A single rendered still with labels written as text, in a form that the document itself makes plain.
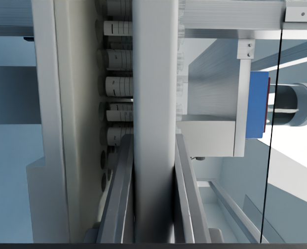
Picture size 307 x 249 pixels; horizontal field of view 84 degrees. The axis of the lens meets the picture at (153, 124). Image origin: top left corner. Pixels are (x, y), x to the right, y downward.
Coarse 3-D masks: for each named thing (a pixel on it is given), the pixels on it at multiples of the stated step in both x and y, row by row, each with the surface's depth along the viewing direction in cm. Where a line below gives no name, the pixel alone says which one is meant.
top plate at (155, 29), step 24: (144, 0) 7; (168, 0) 7; (144, 24) 7; (168, 24) 7; (144, 48) 7; (168, 48) 7; (144, 72) 7; (168, 72) 7; (144, 96) 7; (168, 96) 8; (144, 120) 8; (168, 120) 8; (144, 144) 8; (168, 144) 8; (144, 168) 8; (168, 168) 8; (144, 192) 8; (168, 192) 8; (144, 216) 8; (168, 216) 8; (144, 240) 8; (168, 240) 9
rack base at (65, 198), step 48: (48, 0) 7; (48, 48) 7; (96, 48) 11; (48, 96) 7; (96, 96) 11; (48, 144) 8; (96, 144) 11; (48, 192) 8; (96, 192) 11; (48, 240) 8
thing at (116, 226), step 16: (128, 144) 9; (128, 160) 8; (112, 176) 8; (128, 176) 8; (112, 192) 7; (128, 192) 7; (112, 208) 6; (128, 208) 7; (112, 224) 6; (128, 224) 7; (96, 240) 6; (112, 240) 5; (128, 240) 7
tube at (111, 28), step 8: (96, 24) 11; (104, 24) 11; (112, 24) 11; (120, 24) 11; (128, 24) 11; (184, 24) 11; (96, 32) 11; (104, 32) 11; (112, 32) 11; (120, 32) 11; (128, 32) 11; (184, 32) 11; (104, 40) 11; (112, 40) 11; (120, 40) 11; (128, 40) 11
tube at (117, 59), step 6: (96, 54) 11; (102, 54) 11; (108, 54) 11; (114, 54) 11; (120, 54) 11; (126, 54) 11; (132, 54) 11; (180, 54) 11; (102, 60) 11; (108, 60) 11; (114, 60) 11; (120, 60) 11; (126, 60) 11; (132, 60) 11; (180, 60) 11; (102, 66) 11; (108, 66) 11; (114, 66) 11; (120, 66) 11; (126, 66) 11; (132, 66) 11; (180, 66) 11
